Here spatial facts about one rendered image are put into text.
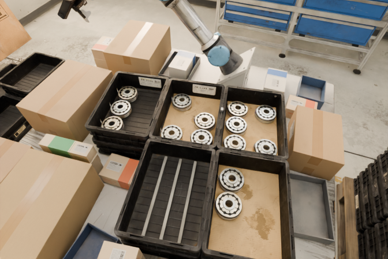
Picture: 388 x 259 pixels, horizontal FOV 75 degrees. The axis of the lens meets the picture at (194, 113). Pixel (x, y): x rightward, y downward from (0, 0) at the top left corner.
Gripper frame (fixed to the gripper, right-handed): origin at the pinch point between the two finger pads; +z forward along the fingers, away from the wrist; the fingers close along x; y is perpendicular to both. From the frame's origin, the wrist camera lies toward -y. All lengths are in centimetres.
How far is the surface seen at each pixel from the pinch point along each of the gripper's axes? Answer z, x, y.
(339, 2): 59, -131, 181
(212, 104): -20, -93, 8
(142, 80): -14, -56, -6
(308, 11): 74, -117, 164
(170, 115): -22, -80, -12
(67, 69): -3.5, -18.7, -28.5
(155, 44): 5.3, -43.4, 18.1
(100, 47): 16.0, -16.3, -4.7
